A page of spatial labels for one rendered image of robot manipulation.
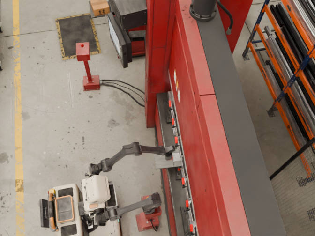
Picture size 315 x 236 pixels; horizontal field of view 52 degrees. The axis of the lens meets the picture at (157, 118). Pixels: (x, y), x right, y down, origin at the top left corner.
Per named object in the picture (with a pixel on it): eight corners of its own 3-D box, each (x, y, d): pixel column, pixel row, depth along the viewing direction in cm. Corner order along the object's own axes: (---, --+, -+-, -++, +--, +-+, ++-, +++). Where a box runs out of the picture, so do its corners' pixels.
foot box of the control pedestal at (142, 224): (135, 215, 386) (135, 212, 375) (155, 210, 390) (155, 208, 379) (138, 232, 377) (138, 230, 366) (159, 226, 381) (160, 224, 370)
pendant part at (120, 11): (110, 40, 371) (102, -22, 296) (131, 35, 376) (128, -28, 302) (125, 74, 349) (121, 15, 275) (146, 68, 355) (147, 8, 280)
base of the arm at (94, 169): (89, 163, 288) (91, 176, 282) (95, 160, 284) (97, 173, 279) (96, 165, 294) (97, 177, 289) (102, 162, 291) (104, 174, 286)
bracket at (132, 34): (129, 35, 371) (128, 31, 365) (149, 33, 373) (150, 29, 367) (131, 62, 352) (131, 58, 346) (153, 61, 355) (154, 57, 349)
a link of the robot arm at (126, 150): (124, 142, 257) (127, 153, 253) (138, 141, 265) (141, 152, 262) (98, 162, 287) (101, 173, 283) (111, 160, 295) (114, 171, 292)
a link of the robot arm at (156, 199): (153, 191, 254) (157, 204, 250) (159, 192, 266) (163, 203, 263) (105, 209, 264) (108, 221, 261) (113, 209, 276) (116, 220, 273)
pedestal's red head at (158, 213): (141, 199, 329) (141, 195, 313) (156, 196, 331) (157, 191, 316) (145, 219, 320) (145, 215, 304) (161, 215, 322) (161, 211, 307)
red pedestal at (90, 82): (82, 79, 476) (71, 41, 403) (99, 78, 478) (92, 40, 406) (82, 91, 467) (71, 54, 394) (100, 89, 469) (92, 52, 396)
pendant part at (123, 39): (109, 38, 355) (107, 13, 323) (120, 35, 357) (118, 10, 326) (123, 69, 336) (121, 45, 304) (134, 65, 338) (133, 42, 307)
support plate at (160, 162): (153, 151, 319) (153, 151, 318) (179, 149, 322) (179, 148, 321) (155, 169, 311) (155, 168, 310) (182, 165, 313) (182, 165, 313)
